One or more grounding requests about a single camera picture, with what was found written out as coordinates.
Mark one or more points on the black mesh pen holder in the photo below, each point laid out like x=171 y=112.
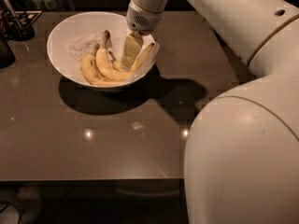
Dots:
x=18 y=27

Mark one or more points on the white paper sheet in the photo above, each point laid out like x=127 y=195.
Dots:
x=84 y=44

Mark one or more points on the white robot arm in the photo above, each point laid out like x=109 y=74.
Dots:
x=241 y=160

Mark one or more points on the white object under table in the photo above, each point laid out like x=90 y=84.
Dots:
x=20 y=205

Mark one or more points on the dark round container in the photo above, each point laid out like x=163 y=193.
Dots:
x=7 y=57

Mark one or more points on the yellow banana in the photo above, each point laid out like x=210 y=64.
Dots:
x=103 y=64
x=136 y=64
x=90 y=72

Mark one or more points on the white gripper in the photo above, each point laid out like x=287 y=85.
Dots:
x=142 y=20

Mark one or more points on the white ceramic bowl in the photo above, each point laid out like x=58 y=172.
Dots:
x=73 y=27

